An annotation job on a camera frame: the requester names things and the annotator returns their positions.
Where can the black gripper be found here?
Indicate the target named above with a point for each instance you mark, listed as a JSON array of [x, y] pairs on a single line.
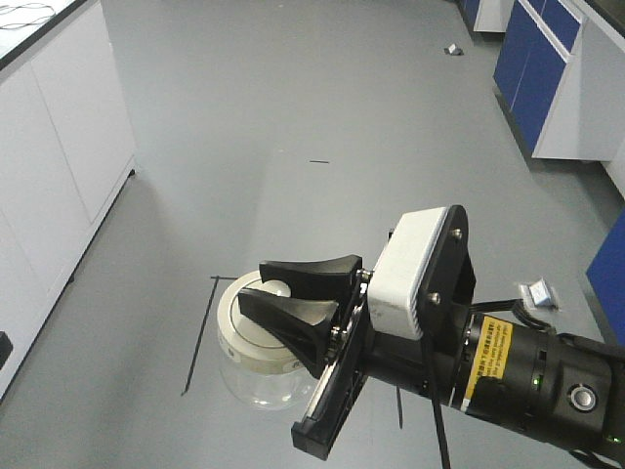
[[430, 367]]

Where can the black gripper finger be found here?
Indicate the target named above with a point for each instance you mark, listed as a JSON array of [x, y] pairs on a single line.
[[6, 348]]

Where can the glass jar with beige lid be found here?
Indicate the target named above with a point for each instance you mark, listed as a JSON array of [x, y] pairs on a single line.
[[256, 368]]

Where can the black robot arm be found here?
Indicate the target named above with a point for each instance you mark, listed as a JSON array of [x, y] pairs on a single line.
[[560, 389]]

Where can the white lab cabinet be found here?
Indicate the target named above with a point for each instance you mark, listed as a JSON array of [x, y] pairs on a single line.
[[67, 150]]

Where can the small debris on floor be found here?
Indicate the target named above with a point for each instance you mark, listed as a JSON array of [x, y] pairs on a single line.
[[453, 50]]

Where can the blue lab cabinets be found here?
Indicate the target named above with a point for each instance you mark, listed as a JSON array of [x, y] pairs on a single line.
[[560, 73]]

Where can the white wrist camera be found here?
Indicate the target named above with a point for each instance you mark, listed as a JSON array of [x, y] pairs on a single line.
[[424, 268]]

